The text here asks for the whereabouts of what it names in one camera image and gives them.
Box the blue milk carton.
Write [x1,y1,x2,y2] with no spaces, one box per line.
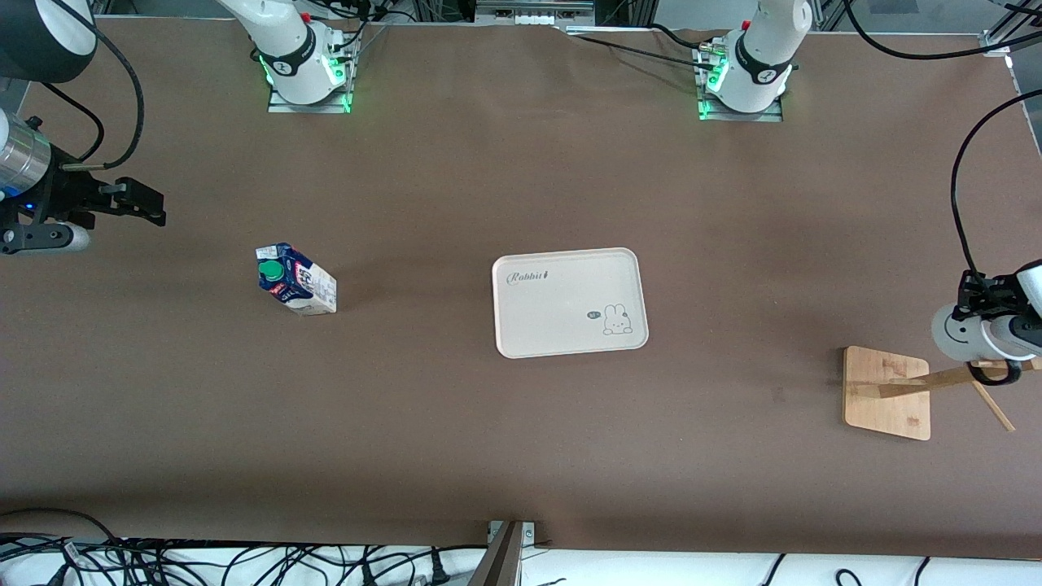
[256,243,337,316]

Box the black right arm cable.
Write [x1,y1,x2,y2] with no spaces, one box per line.
[37,0,146,172]

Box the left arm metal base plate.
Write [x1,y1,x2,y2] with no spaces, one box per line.
[696,49,784,123]

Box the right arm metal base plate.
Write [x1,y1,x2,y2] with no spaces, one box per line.
[267,80,352,114]

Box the aluminium profile bar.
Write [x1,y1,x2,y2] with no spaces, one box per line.
[468,521,526,586]

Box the white mug black handle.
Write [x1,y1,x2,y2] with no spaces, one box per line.
[931,303,1023,387]

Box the white power strip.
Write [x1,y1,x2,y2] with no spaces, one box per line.
[475,0,595,25]

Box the beige rabbit tray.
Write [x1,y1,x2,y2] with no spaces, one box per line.
[493,247,650,360]

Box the wooden cup rack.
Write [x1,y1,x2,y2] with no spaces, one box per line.
[843,313,1042,442]

